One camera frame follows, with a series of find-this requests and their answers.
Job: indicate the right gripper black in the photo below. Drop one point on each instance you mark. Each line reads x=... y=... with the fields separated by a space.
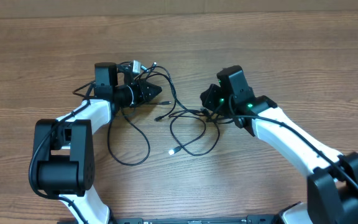
x=212 y=97

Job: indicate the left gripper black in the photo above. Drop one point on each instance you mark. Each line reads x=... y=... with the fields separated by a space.
x=140 y=93

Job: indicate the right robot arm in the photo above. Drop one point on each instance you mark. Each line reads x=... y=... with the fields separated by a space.
x=331 y=176

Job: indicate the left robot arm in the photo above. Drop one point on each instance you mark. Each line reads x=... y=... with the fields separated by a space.
x=62 y=166

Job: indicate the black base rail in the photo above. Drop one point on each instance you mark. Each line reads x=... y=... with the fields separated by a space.
x=249 y=219

